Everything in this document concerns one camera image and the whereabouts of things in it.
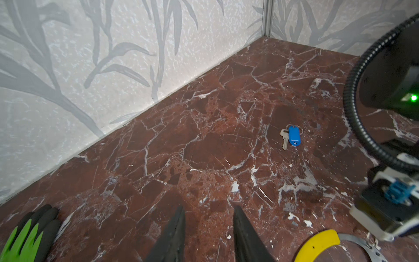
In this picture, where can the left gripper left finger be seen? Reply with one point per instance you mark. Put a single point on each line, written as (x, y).
(170, 245)

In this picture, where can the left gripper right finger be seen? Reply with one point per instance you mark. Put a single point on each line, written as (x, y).
(248, 246)

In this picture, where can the green black work glove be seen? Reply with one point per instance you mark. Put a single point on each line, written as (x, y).
(33, 237)

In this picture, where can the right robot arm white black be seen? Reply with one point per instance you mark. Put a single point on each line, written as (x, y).
(386, 76)

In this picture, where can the key with blue tag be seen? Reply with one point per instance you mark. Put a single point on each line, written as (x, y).
(291, 136)

